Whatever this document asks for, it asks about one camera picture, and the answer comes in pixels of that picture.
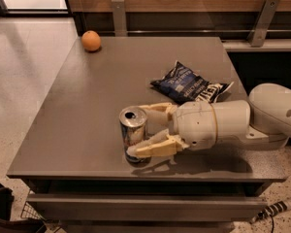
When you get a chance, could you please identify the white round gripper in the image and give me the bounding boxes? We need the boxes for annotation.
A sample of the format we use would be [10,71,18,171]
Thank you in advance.
[127,100,250,158]

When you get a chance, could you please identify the silver blue redbull can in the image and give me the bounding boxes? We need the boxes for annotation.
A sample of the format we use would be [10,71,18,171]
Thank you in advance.
[119,106,147,163]

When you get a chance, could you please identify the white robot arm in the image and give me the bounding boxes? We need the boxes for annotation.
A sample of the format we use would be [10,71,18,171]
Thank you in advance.
[127,83,291,159]

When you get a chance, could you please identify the blue chips bag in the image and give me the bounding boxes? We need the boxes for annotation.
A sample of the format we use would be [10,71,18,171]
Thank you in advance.
[150,61,234,104]

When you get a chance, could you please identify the orange fruit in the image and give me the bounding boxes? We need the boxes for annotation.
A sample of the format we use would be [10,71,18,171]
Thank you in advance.
[81,30,101,51]

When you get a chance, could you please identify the grey cabinet drawer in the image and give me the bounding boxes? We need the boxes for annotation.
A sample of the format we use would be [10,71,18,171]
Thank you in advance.
[27,194,266,222]

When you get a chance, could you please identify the metal rail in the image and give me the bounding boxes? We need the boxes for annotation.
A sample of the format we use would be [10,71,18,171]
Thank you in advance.
[98,29,291,34]

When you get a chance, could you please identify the left metal bracket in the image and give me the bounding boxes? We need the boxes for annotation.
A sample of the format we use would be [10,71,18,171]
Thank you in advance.
[112,0,128,37]

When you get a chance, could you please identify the metal bracket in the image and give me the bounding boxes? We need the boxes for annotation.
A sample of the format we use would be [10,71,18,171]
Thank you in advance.
[247,0,281,48]
[112,0,128,37]

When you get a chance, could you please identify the right metal bracket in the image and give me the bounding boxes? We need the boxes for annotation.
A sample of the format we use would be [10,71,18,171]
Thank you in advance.
[247,0,281,48]

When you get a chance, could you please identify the dark object with wire basket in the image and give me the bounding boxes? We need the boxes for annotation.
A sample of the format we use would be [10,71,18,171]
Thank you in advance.
[0,184,47,233]

